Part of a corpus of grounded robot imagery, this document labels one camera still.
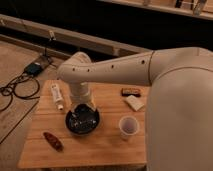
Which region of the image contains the black power adapter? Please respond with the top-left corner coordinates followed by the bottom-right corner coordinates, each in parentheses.
top-left (24, 63), bottom-right (42, 76)

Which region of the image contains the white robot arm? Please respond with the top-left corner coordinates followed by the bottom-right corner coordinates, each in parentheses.
top-left (58, 47), bottom-right (213, 171)

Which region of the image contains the black floor cable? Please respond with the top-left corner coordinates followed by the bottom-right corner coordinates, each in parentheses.
top-left (0, 71), bottom-right (41, 113)

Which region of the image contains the brown oblong object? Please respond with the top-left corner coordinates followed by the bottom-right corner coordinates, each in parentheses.
top-left (43, 132), bottom-right (63, 151)

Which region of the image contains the white folded cloth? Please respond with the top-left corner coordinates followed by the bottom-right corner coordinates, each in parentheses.
top-left (125, 95), bottom-right (144, 111)

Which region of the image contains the wooden folding table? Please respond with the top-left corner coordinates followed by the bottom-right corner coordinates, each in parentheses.
top-left (18, 81), bottom-right (146, 168)

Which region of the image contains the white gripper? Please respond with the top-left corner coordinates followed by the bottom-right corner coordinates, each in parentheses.
top-left (69, 82), bottom-right (96, 111)

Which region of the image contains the dark rectangular bar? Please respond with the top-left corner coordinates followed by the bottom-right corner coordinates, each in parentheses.
top-left (121, 88), bottom-right (141, 97)

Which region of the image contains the black ceramic bowl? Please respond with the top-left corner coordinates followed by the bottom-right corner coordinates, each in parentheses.
top-left (65, 104), bottom-right (100, 135)

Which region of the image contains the white tube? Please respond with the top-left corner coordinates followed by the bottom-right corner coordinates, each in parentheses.
top-left (50, 83), bottom-right (64, 110)

